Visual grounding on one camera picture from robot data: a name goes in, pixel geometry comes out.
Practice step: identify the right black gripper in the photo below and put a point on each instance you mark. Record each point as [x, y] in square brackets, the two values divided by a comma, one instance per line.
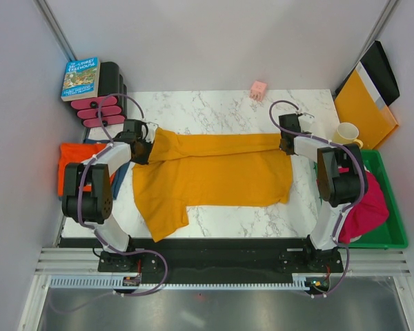
[285, 149]

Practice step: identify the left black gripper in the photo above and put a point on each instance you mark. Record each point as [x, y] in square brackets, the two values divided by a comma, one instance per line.
[144, 160]

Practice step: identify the mustard yellow t shirt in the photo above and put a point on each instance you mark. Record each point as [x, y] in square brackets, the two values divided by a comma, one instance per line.
[243, 170]

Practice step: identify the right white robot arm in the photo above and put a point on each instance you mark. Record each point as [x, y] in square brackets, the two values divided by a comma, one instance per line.
[341, 180]

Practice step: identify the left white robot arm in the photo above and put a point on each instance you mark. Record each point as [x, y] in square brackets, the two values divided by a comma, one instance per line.
[87, 197]

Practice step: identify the black pink drawer organizer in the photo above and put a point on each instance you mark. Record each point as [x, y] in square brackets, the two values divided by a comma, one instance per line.
[113, 106]

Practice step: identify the blue folded t shirt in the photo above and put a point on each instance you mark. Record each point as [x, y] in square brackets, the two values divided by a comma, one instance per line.
[78, 152]

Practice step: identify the pink cube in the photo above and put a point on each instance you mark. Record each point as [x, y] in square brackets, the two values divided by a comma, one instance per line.
[258, 91]

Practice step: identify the pale yellow mug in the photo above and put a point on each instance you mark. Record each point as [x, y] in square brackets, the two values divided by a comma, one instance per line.
[347, 133]

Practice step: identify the orange envelope folder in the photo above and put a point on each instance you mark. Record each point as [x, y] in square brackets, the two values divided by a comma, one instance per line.
[360, 103]

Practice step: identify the blue treehouse book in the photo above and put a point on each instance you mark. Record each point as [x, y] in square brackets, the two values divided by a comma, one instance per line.
[81, 79]

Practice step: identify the black white folder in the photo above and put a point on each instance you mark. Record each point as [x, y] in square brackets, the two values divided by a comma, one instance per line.
[375, 64]

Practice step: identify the magenta t shirt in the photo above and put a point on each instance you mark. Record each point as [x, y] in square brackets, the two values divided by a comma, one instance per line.
[370, 213]

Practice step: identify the green plastic bin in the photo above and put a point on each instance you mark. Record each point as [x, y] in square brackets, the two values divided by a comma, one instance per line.
[391, 234]

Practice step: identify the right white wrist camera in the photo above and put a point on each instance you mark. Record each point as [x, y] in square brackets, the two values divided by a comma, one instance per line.
[306, 122]

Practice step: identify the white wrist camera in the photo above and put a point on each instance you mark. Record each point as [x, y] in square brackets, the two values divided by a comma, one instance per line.
[306, 122]
[149, 131]

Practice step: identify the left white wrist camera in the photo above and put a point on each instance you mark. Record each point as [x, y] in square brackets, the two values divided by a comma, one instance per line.
[149, 131]

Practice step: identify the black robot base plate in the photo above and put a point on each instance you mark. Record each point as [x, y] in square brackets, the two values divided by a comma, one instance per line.
[221, 260]

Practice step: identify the white slotted cable duct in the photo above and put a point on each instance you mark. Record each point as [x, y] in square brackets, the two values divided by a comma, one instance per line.
[121, 282]

